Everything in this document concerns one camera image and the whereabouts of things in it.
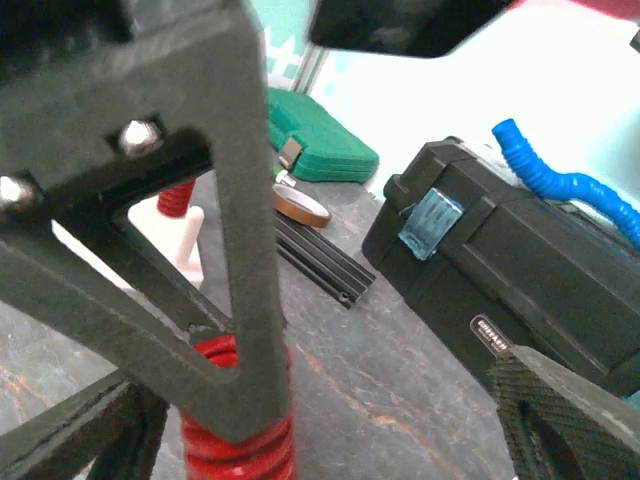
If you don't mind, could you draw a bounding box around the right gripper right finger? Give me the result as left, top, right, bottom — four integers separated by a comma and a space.
492, 346, 639, 479

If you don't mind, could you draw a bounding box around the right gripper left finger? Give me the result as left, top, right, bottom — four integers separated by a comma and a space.
1, 372, 168, 479

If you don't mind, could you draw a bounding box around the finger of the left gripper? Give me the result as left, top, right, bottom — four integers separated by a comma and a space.
1, 1, 289, 442

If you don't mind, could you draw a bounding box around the red large spring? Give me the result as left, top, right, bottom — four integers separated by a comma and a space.
156, 179, 196, 218
178, 332, 298, 479

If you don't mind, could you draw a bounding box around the white peg base plate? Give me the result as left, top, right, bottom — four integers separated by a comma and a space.
51, 196, 205, 291

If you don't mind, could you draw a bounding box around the brown tape roll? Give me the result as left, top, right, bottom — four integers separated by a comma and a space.
272, 184, 332, 228

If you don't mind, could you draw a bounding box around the black aluminium extrusion profile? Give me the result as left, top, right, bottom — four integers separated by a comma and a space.
275, 212, 376, 309

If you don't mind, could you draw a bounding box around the black toolbox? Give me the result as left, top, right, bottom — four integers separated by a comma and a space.
362, 137, 639, 397

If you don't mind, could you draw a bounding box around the green small motor part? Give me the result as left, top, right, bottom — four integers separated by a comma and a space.
274, 170, 297, 188

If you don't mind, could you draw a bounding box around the green plastic case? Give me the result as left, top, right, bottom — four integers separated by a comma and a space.
267, 87, 379, 184

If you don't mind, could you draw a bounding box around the blue corrugated hose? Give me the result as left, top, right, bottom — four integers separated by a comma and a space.
490, 117, 640, 251

